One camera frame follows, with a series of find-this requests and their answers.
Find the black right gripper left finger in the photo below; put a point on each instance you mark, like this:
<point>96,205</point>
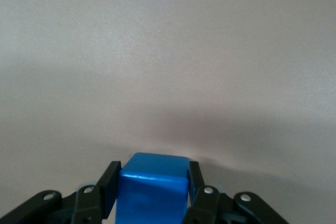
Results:
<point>107,187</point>

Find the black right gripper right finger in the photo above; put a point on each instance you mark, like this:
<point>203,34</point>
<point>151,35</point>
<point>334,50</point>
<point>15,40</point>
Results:
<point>210,203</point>

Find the blue wooden cube block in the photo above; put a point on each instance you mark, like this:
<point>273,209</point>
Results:
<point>152,195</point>

